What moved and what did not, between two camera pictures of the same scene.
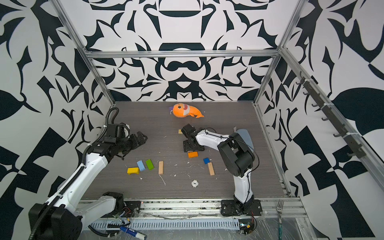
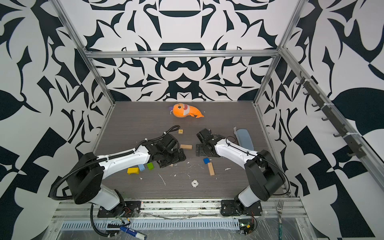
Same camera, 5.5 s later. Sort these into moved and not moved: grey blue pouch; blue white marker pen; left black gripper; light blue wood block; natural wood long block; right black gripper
Moved: left black gripper; right black gripper
Not moved: natural wood long block; light blue wood block; grey blue pouch; blue white marker pen
